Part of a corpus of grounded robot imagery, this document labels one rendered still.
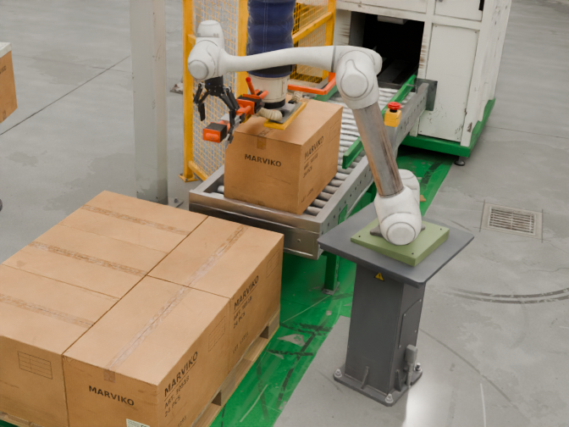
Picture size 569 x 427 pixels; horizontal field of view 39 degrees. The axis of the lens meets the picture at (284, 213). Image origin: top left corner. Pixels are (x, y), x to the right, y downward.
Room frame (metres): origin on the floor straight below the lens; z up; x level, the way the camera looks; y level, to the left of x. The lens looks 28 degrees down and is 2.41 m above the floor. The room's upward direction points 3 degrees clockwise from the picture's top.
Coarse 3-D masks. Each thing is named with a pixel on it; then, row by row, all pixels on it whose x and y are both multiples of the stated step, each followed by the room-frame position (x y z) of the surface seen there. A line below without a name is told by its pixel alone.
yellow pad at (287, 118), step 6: (288, 102) 3.57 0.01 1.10; (300, 102) 3.63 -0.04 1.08; (294, 108) 3.54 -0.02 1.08; (300, 108) 3.56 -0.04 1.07; (282, 114) 3.43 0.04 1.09; (288, 114) 3.46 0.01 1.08; (294, 114) 3.48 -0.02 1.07; (270, 120) 3.38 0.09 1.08; (282, 120) 3.38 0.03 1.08; (288, 120) 3.40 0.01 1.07; (264, 126) 3.36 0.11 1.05; (270, 126) 3.35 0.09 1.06; (276, 126) 3.34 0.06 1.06; (282, 126) 3.33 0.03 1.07
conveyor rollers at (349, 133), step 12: (336, 96) 5.30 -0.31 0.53; (384, 96) 5.30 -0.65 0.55; (408, 96) 5.33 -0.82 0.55; (348, 108) 5.00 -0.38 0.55; (348, 120) 4.80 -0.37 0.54; (348, 132) 4.61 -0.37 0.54; (348, 144) 4.42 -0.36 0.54; (360, 156) 4.30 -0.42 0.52; (348, 168) 4.06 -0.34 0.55; (336, 180) 3.89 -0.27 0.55; (324, 192) 3.74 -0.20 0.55; (312, 204) 3.63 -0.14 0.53; (324, 204) 3.62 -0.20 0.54; (312, 216) 3.47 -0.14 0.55
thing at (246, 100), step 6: (240, 96) 3.32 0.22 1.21; (246, 96) 3.33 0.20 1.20; (252, 96) 3.32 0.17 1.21; (258, 96) 3.32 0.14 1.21; (240, 102) 3.26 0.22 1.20; (246, 102) 3.25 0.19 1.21; (252, 102) 3.24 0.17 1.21; (258, 102) 3.27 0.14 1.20; (252, 108) 3.24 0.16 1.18; (258, 108) 3.28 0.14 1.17; (252, 114) 3.24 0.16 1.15
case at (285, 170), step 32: (288, 96) 4.07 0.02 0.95; (256, 128) 3.59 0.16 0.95; (288, 128) 3.61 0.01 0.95; (320, 128) 3.65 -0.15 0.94; (224, 160) 3.56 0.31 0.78; (256, 160) 3.50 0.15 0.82; (288, 160) 3.44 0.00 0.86; (320, 160) 3.69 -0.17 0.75; (224, 192) 3.56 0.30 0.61; (256, 192) 3.50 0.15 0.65; (288, 192) 3.44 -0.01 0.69
